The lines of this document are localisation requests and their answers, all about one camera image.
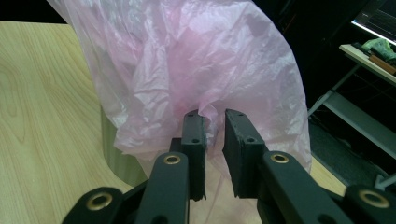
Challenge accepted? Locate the green crumpled item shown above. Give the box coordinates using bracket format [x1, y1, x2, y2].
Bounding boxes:
[360, 37, 396, 63]

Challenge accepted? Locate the grey metal table bracket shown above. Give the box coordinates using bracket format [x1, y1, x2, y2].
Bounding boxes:
[373, 173, 396, 191]

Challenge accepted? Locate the green plastic bucket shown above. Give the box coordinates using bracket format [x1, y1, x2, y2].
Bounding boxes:
[99, 105, 149, 189]

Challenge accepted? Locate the pink plastic bag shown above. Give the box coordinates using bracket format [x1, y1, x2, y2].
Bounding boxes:
[46, 0, 313, 224]

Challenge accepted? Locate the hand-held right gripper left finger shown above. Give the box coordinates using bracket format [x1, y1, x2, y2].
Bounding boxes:
[169, 108, 208, 203]

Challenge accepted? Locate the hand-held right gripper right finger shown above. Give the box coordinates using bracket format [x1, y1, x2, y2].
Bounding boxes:
[221, 108, 269, 200]

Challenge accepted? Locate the white desk with shelf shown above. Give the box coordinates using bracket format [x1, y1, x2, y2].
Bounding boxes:
[307, 43, 396, 161]

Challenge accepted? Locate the computer monitor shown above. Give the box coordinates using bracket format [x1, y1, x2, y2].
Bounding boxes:
[350, 0, 396, 47]

